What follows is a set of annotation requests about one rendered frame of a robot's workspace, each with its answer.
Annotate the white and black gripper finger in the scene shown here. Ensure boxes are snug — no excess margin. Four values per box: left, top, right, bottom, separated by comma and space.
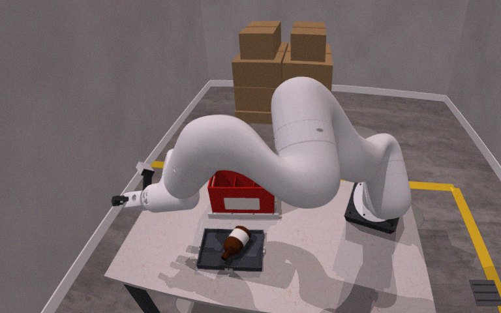
112, 196, 129, 206

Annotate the red open-top crate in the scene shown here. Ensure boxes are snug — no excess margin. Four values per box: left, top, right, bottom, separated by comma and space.
207, 170, 274, 213

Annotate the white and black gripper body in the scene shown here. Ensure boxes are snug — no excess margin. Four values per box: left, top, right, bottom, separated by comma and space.
123, 190, 148, 211

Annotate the brown bottle with white label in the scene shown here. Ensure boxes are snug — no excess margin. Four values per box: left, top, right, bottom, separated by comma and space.
221, 226, 251, 261

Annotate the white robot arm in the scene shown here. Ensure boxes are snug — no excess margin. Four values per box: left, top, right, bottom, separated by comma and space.
136, 77, 412, 222

